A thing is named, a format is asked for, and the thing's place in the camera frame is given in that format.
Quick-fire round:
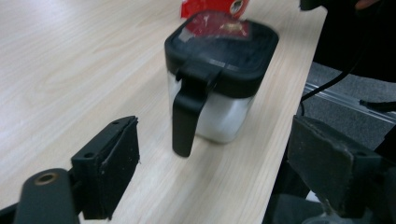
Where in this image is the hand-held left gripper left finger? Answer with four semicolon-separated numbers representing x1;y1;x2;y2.
70;115;140;221

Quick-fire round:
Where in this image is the red and white pouch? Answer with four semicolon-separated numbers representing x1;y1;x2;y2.
180;0;250;21

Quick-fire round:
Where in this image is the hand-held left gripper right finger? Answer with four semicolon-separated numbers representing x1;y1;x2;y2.
287;115;389;219

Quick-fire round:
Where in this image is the black floor cable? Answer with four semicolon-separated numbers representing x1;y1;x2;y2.
299;60;362;118

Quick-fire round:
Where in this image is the clear jar with black lid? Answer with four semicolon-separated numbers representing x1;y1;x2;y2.
163;10;280;159

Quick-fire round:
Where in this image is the metal floor rail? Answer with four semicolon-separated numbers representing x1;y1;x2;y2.
303;81;396;125

